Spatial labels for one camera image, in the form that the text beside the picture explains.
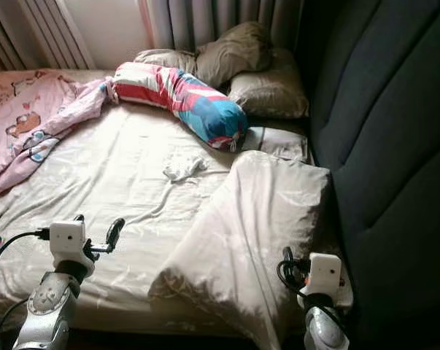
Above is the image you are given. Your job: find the beige floral bed sheet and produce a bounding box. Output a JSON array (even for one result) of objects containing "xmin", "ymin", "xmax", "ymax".
[{"xmin": 0, "ymin": 69, "xmax": 353, "ymax": 341}]

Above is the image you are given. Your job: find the large beige pillow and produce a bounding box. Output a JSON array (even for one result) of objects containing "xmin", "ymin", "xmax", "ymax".
[{"xmin": 147, "ymin": 149, "xmax": 334, "ymax": 350}]

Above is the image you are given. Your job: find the white crumpled tissue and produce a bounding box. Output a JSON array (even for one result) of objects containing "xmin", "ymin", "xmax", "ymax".
[{"xmin": 162, "ymin": 154, "xmax": 209, "ymax": 182}]

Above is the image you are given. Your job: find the pink cartoon print blanket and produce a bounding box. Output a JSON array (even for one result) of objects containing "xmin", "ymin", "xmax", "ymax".
[{"xmin": 0, "ymin": 69, "xmax": 119, "ymax": 206}]

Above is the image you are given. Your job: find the grey folded pillowcase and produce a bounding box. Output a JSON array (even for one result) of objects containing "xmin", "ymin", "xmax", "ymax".
[{"xmin": 241, "ymin": 125, "xmax": 311, "ymax": 163}]

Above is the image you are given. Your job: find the striped red blue bolster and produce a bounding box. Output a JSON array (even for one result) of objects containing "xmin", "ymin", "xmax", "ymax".
[{"xmin": 111, "ymin": 61, "xmax": 249, "ymax": 152}]

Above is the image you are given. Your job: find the dark grey upholstered panel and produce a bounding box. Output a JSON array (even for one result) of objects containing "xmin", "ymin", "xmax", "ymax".
[{"xmin": 296, "ymin": 0, "xmax": 440, "ymax": 350}]

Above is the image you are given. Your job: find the flat taupe pillow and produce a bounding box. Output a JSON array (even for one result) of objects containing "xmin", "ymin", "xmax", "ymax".
[{"xmin": 134, "ymin": 47, "xmax": 199, "ymax": 73}]

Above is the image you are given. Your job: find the plump taupe pillow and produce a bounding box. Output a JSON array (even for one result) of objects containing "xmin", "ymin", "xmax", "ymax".
[{"xmin": 226, "ymin": 47, "xmax": 311, "ymax": 120}]

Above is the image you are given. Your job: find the white radiator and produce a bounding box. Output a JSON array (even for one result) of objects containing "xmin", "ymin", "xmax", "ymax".
[{"xmin": 0, "ymin": 0, "xmax": 97, "ymax": 72}]

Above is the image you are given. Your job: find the crumpled brown pillow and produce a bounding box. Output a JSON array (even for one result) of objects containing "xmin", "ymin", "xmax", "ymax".
[{"xmin": 194, "ymin": 20, "xmax": 274, "ymax": 88}]

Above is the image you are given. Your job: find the grey curtain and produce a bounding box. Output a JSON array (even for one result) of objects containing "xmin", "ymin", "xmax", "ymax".
[{"xmin": 139, "ymin": 0, "xmax": 305, "ymax": 53}]

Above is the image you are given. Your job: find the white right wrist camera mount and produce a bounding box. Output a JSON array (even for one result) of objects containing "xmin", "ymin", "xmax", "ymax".
[{"xmin": 298, "ymin": 252, "xmax": 344, "ymax": 308}]

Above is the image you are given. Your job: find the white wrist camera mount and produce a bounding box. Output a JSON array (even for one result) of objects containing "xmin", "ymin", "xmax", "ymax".
[
  {"xmin": 48, "ymin": 219, "xmax": 92, "ymax": 279},
  {"xmin": 298, "ymin": 252, "xmax": 344, "ymax": 308}
]

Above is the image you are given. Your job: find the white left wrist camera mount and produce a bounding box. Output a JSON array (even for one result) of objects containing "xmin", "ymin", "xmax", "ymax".
[{"xmin": 48, "ymin": 219, "xmax": 92, "ymax": 279}]

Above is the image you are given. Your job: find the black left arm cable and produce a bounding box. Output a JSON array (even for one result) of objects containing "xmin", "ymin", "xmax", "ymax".
[{"xmin": 0, "ymin": 227, "xmax": 52, "ymax": 350}]

